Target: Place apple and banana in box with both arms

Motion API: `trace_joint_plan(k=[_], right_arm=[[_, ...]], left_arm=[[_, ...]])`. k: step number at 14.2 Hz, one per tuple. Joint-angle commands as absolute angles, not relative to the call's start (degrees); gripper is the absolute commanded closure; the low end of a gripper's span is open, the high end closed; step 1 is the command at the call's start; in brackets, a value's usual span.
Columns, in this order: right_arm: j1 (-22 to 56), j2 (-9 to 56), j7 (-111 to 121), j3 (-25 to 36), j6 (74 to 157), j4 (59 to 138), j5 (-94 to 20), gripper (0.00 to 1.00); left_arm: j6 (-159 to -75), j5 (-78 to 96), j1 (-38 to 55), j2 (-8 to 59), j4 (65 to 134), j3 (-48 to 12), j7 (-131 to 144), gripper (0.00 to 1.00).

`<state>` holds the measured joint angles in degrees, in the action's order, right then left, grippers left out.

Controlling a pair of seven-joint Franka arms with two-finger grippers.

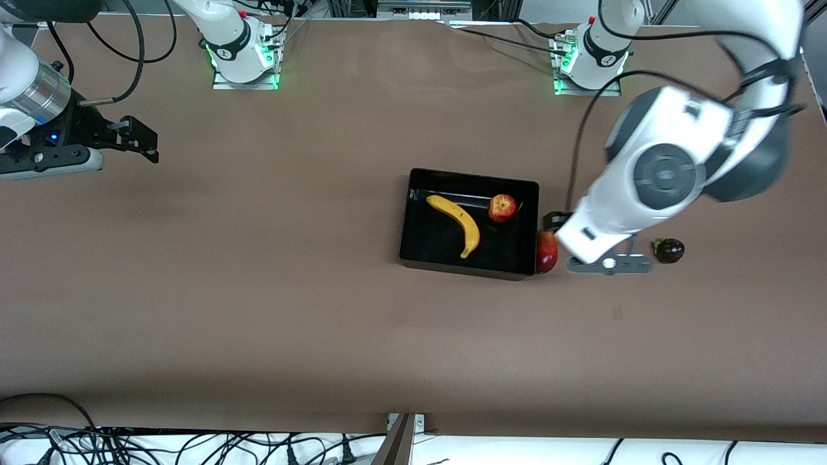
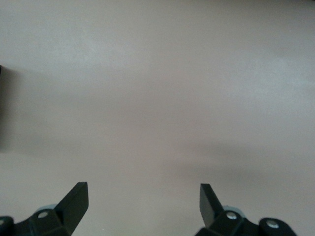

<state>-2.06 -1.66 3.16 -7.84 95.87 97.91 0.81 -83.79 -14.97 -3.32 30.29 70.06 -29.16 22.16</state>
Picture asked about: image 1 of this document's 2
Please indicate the red yellow mango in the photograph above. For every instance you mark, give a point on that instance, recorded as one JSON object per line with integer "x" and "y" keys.
{"x": 548, "y": 255}

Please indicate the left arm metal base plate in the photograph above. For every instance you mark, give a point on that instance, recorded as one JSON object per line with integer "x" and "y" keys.
{"x": 614, "y": 92}

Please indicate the yellow banana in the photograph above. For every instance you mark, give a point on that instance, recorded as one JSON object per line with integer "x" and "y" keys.
{"x": 466, "y": 226}

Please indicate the white socket strip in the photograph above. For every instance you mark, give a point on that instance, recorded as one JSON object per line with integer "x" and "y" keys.
{"x": 423, "y": 13}

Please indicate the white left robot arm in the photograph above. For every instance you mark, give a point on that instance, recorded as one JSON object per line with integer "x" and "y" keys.
{"x": 665, "y": 171}

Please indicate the dark purple eggplant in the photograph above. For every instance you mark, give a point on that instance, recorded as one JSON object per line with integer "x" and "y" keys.
{"x": 670, "y": 250}

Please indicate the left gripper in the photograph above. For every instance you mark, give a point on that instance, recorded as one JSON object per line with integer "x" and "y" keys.
{"x": 553, "y": 221}

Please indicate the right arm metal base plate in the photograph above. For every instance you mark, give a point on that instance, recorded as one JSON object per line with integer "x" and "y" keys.
{"x": 223, "y": 85}

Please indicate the dark grey beam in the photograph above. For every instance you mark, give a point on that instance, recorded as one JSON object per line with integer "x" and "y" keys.
{"x": 395, "y": 445}

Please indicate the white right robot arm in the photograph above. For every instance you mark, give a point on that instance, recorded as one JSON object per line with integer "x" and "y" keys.
{"x": 226, "y": 32}

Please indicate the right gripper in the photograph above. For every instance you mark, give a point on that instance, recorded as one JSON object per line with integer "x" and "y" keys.
{"x": 88, "y": 126}

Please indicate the small metal bracket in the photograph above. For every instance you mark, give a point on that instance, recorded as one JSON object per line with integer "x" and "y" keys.
{"x": 420, "y": 423}

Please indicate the red yellow apple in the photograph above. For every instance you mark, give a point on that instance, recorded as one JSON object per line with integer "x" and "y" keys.
{"x": 502, "y": 208}

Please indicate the black plastic box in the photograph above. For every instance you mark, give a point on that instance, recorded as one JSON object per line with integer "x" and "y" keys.
{"x": 439, "y": 252}

